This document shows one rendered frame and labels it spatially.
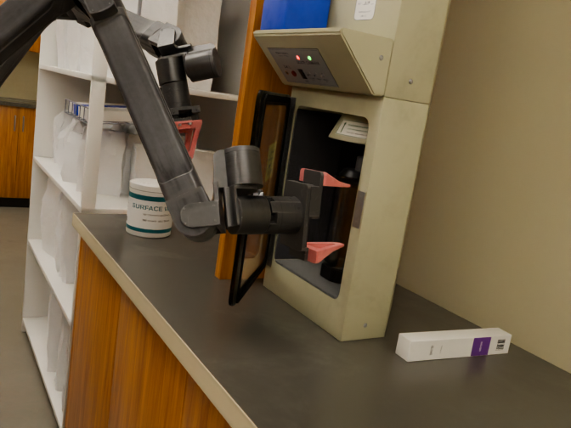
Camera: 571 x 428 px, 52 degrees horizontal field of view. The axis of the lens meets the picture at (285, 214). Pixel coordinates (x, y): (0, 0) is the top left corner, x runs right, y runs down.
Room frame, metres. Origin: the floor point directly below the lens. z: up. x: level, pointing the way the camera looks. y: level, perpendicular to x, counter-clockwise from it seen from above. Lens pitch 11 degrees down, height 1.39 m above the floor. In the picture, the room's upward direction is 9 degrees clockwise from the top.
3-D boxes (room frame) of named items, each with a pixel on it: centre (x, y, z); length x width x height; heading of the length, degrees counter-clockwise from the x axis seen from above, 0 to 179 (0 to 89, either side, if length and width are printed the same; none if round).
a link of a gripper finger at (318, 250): (0.92, -0.06, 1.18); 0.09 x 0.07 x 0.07; 123
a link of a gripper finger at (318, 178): (0.92, -0.05, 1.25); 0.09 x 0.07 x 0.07; 123
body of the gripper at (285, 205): (0.88, 0.00, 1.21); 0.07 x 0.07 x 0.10; 33
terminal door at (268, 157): (1.18, 0.05, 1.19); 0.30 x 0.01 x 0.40; 172
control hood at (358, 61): (1.18, -0.01, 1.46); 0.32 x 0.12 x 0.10; 32
